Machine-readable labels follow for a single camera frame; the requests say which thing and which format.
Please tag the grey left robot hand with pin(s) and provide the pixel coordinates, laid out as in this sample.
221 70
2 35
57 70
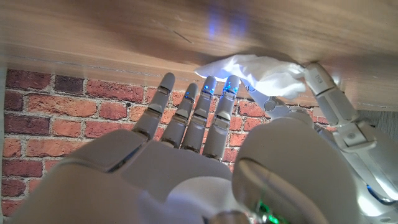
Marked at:
367 155

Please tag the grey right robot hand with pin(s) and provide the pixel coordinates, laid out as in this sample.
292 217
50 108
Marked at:
174 180

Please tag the white tissue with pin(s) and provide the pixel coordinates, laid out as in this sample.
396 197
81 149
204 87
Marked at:
264 76

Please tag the red brick printed backdrop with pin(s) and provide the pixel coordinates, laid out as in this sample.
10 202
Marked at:
62 124

